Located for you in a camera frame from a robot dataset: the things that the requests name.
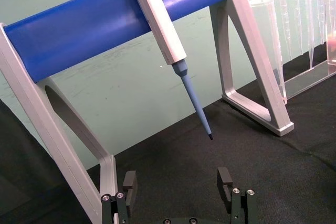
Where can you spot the grey pipette with blue shaft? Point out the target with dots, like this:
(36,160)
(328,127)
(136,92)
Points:
(157,24)

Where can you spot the clear plastic tip rack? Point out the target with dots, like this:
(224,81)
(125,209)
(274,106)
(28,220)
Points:
(267,11)

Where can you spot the blue stand crossbar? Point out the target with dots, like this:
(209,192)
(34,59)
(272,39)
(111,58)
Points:
(78,37)

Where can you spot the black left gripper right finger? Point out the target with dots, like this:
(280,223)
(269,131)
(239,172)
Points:
(237,203)

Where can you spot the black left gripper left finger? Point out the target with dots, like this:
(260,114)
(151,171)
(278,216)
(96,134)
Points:
(130,182)

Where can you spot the black table cloth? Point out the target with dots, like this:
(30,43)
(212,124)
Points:
(183,161)

